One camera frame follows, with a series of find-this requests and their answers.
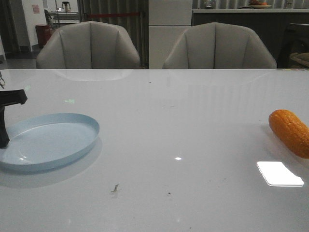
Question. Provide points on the dark wooden chair at right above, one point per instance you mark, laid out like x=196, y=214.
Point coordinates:
x=295, y=40

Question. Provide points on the background desk with kettle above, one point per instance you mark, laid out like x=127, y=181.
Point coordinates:
x=61, y=12

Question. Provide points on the beige upholstered chair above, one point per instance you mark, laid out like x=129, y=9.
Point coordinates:
x=219, y=46
x=89, y=45

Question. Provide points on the light blue round plate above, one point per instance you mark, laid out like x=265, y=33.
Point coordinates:
x=45, y=142

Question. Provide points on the white cabinet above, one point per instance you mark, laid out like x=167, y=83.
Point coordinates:
x=167, y=19

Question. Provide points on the left beige upholstered chair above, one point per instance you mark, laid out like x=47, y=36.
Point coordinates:
x=89, y=45

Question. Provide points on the dark grey counter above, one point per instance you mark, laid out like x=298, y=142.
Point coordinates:
x=269, y=24

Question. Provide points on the orange toy corn cob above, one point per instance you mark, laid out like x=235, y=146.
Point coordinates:
x=291, y=131

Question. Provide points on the red barrier belt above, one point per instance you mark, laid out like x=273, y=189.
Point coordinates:
x=113, y=15

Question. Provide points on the right beige upholstered chair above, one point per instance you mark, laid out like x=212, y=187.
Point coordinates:
x=219, y=46

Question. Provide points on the red bin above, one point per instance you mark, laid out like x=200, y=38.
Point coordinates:
x=43, y=34

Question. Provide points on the pink wall notice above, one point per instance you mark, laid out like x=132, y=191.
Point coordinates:
x=35, y=8

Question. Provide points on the fruit bowl on counter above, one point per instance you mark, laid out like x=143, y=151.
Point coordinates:
x=257, y=4

